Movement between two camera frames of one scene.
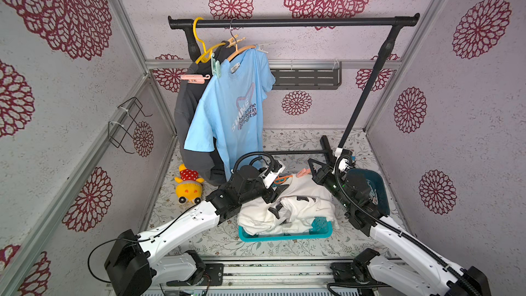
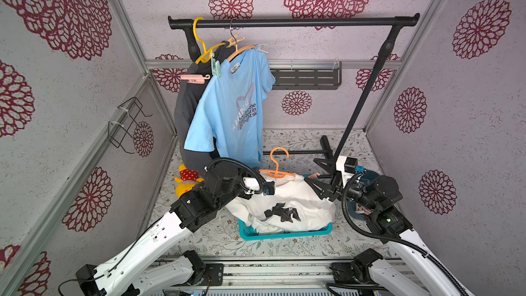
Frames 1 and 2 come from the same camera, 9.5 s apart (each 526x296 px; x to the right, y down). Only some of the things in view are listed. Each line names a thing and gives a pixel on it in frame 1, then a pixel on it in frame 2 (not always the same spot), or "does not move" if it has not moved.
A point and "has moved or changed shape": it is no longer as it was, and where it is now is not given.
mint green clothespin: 216,66 does not move
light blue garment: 228,118 does not move
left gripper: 274,194 → 244,195
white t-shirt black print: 290,212 does not move
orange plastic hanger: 281,179 has moved or changed shape
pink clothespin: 195,79 does not move
